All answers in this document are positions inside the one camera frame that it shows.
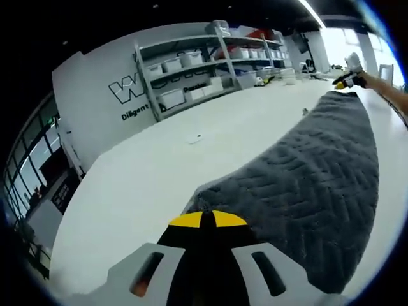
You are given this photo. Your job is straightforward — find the rows of white storage boxes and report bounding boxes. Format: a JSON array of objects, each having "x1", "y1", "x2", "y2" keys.
[{"x1": 145, "y1": 19, "x2": 289, "y2": 109}]

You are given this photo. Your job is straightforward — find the black screen on stand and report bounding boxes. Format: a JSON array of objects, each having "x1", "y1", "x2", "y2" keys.
[{"x1": 291, "y1": 30, "x2": 315, "y2": 73}]

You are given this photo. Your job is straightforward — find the white plastic basket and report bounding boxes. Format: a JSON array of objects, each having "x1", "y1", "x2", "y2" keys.
[{"x1": 279, "y1": 68, "x2": 298, "y2": 85}]

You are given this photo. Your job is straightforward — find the grey counter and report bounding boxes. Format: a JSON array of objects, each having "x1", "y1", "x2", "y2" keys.
[{"x1": 27, "y1": 168, "x2": 85, "y2": 243}]

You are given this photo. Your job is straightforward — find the grey towel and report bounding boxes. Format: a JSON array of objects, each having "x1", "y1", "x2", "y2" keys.
[{"x1": 184, "y1": 91, "x2": 381, "y2": 295}]

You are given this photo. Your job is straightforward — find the black cable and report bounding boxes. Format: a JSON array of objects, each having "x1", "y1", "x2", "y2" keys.
[{"x1": 381, "y1": 95, "x2": 408, "y2": 127}]

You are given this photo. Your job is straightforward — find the grey metal shelving unit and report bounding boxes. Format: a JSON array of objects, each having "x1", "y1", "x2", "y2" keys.
[{"x1": 133, "y1": 19, "x2": 289, "y2": 122}]

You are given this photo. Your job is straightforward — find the ceiling light strip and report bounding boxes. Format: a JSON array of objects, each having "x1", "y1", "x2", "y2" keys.
[{"x1": 299, "y1": 0, "x2": 326, "y2": 29}]

